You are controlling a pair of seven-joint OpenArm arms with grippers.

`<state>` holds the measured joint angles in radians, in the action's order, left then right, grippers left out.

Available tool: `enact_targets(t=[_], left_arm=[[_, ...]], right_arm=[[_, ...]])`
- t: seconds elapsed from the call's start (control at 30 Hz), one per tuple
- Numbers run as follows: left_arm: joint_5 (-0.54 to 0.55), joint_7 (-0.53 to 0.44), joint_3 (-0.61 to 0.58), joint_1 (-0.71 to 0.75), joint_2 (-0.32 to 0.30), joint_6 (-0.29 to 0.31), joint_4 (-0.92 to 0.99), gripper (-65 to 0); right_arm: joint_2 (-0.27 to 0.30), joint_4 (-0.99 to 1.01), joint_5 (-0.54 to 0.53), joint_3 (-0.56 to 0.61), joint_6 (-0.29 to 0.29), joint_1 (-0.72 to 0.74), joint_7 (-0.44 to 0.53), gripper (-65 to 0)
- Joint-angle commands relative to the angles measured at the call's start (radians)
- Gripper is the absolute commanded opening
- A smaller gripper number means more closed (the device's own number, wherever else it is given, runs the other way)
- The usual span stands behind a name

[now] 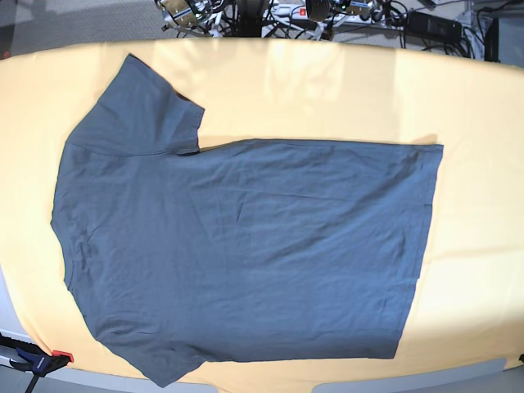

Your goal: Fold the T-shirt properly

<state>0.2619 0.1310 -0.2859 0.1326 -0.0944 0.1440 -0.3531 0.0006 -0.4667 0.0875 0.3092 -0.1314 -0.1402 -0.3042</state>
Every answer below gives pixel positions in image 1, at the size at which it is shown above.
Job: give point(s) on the dark blue-grey T-shirt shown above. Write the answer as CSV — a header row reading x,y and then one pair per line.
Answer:
x,y
257,250

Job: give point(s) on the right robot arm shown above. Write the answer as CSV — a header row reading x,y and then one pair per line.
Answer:
x,y
189,17

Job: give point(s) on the white power strip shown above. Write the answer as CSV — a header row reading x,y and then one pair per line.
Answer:
x,y
320,11

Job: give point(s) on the black power adapter brick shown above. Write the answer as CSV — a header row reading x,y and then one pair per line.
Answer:
x,y
422,25

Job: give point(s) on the blue and red bar clamp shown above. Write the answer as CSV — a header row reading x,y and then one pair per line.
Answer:
x,y
29,358

